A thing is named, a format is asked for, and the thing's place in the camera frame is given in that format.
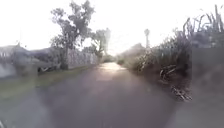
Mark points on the tall leafy tree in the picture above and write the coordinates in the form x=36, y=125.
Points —
x=71, y=28

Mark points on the dense roadside bushes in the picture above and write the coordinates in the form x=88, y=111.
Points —
x=180, y=60

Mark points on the grey asphalt road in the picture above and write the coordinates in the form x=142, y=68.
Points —
x=106, y=100

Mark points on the grass verge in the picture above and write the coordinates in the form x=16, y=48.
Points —
x=26, y=85

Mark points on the pole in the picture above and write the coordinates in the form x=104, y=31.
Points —
x=147, y=38

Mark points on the low houses with fence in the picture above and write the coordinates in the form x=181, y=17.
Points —
x=23, y=61

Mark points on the pale wall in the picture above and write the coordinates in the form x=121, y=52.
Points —
x=80, y=58

